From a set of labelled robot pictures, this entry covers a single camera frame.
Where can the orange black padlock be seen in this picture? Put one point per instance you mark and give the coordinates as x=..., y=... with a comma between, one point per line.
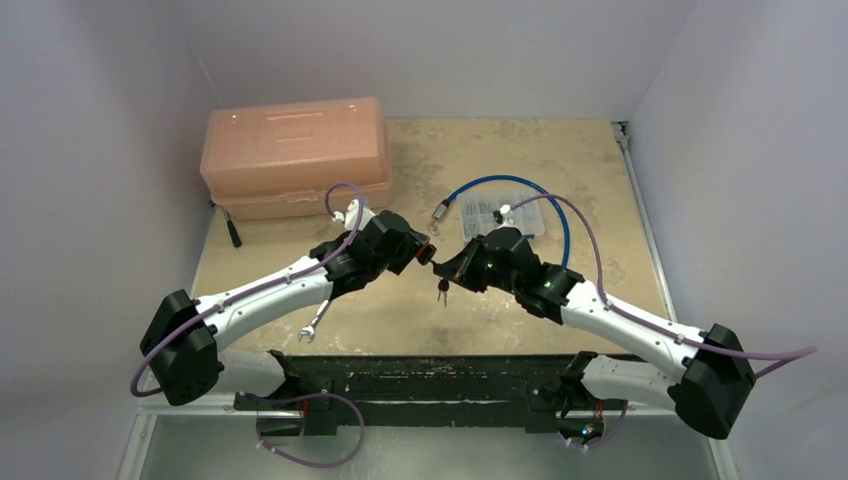
x=426, y=254

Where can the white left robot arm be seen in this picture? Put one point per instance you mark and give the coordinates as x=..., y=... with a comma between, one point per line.
x=185, y=342

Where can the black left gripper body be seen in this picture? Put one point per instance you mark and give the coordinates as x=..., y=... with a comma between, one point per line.
x=404, y=256

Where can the black-handled tool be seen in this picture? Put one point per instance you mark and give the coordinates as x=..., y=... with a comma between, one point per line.
x=232, y=230

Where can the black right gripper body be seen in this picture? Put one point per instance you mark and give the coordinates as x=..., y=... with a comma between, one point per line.
x=465, y=263

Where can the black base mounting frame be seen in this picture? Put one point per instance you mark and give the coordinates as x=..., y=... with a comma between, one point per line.
x=526, y=391

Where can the silver open-end wrench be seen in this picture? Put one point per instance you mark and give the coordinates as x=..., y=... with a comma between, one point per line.
x=308, y=332

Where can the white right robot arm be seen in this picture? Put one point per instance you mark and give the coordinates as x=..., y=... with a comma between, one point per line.
x=700, y=375

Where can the blue cable lock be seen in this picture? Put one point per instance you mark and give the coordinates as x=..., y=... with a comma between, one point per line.
x=476, y=210

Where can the orange plastic toolbox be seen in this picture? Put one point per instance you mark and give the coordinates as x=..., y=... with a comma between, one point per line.
x=277, y=161

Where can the black-headed key bunch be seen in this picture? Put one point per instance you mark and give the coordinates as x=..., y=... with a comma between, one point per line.
x=442, y=288

